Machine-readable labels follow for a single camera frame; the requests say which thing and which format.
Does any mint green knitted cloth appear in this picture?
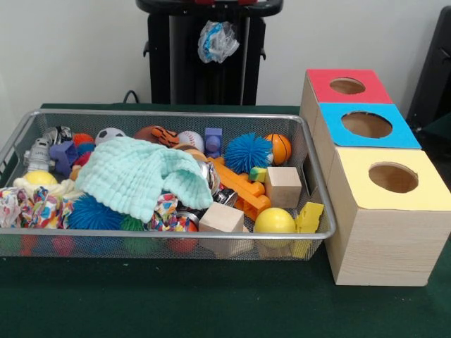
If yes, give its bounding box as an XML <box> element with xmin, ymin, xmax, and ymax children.
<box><xmin>74</xmin><ymin>136</ymin><xmax>214</xmax><ymax>223</ymax></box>

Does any clear plastic bag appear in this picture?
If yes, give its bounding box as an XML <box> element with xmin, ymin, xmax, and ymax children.
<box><xmin>197</xmin><ymin>20</ymin><xmax>241</xmax><ymax>65</ymax></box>

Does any silver mesh bin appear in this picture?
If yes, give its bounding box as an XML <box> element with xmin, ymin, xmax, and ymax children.
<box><xmin>0</xmin><ymin>108</ymin><xmax>336</xmax><ymax>262</ymax></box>

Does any wooden box with three holes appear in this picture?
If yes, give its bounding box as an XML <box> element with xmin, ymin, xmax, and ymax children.
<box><xmin>299</xmin><ymin>68</ymin><xmax>451</xmax><ymax>287</ymax></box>

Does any orange plastic toy block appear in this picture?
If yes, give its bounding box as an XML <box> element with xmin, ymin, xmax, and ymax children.
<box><xmin>207</xmin><ymin>156</ymin><xmax>271</xmax><ymax>221</ymax></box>

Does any blue spiky ball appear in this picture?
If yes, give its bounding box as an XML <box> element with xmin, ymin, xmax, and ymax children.
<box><xmin>224</xmin><ymin>132</ymin><xmax>274</xmax><ymax>174</ymax></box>

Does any wooden cube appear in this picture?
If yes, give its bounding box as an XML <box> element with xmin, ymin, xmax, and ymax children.
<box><xmin>199</xmin><ymin>201</ymin><xmax>246</xmax><ymax>258</ymax></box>
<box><xmin>264</xmin><ymin>166</ymin><xmax>303</xmax><ymax>209</ymax></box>

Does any orange toy basketball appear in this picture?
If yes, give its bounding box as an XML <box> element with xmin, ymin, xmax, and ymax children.
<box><xmin>264</xmin><ymin>133</ymin><xmax>292</xmax><ymax>165</ymax></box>

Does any yellow cheese wedge toy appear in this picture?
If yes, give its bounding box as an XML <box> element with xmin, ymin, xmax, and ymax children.
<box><xmin>293</xmin><ymin>201</ymin><xmax>325</xmax><ymax>258</ymax></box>

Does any small toy soccer ball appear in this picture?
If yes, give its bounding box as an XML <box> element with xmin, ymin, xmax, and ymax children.
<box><xmin>94</xmin><ymin>127</ymin><xmax>127</xmax><ymax>145</ymax></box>

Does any dark green table cloth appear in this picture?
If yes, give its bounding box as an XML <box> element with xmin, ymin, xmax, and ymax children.
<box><xmin>0</xmin><ymin>102</ymin><xmax>451</xmax><ymax>338</ymax></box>
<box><xmin>412</xmin><ymin>111</ymin><xmax>451</xmax><ymax>166</ymax></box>

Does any black chair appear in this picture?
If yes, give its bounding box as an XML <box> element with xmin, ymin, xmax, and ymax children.
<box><xmin>404</xmin><ymin>5</ymin><xmax>451</xmax><ymax>133</ymax></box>

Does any black cable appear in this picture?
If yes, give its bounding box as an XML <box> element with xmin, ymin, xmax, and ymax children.
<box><xmin>122</xmin><ymin>89</ymin><xmax>142</xmax><ymax>105</ymax></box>

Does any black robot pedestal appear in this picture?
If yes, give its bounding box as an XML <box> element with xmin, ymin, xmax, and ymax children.
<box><xmin>135</xmin><ymin>0</ymin><xmax>285</xmax><ymax>106</ymax></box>

